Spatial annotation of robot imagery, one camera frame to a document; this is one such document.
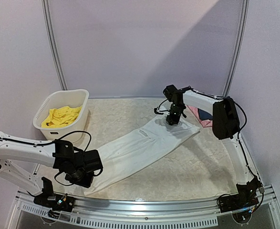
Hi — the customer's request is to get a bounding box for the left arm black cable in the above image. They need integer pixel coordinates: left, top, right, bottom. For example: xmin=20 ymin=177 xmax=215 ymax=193
xmin=0 ymin=130 xmax=104 ymax=187

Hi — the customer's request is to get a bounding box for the yellow garment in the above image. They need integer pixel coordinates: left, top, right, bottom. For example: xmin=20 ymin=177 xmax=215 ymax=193
xmin=41 ymin=106 xmax=82 ymax=128

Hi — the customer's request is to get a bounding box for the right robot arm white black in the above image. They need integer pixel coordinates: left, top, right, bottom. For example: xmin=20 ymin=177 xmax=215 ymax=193
xmin=163 ymin=85 xmax=264 ymax=209

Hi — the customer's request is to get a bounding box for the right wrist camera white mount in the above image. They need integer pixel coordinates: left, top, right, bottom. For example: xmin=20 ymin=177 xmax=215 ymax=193
xmin=154 ymin=107 xmax=170 ymax=115

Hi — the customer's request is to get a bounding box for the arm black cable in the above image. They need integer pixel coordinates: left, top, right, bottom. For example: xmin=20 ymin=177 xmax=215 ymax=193
xmin=157 ymin=87 xmax=264 ymax=191
xmin=0 ymin=130 xmax=104 ymax=187

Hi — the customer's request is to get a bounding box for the front aluminium rail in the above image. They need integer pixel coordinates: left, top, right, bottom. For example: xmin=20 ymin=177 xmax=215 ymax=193
xmin=8 ymin=186 xmax=280 ymax=229

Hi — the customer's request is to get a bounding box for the folded pink garment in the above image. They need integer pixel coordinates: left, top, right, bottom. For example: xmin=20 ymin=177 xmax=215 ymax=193
xmin=187 ymin=105 xmax=213 ymax=128

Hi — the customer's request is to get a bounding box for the aluminium frame post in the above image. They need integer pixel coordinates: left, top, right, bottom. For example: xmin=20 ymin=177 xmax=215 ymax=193
xmin=41 ymin=0 xmax=68 ymax=91
xmin=222 ymin=0 xmax=249 ymax=96

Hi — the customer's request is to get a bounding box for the right aluminium frame post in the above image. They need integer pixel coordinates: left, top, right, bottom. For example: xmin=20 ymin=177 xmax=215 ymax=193
xmin=222 ymin=0 xmax=249 ymax=96

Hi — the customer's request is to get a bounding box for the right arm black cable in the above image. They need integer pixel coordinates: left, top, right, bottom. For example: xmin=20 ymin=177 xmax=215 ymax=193
xmin=157 ymin=87 xmax=264 ymax=191

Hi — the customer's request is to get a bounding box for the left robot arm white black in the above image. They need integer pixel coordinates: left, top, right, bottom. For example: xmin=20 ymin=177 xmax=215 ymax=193
xmin=0 ymin=131 xmax=103 ymax=207

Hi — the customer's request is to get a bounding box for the white plastic laundry basket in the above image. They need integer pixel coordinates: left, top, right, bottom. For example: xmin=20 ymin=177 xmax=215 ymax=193
xmin=33 ymin=89 xmax=89 ymax=143

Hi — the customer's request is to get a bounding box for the left aluminium frame post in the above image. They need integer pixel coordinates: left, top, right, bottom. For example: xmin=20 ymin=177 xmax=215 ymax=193
xmin=41 ymin=0 xmax=68 ymax=91

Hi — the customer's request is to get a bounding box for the folded navy blue garment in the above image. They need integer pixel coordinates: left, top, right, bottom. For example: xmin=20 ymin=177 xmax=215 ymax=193
xmin=197 ymin=109 xmax=213 ymax=121

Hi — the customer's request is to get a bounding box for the white t-shirt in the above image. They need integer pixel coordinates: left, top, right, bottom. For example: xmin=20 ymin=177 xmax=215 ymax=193
xmin=83 ymin=115 xmax=200 ymax=195

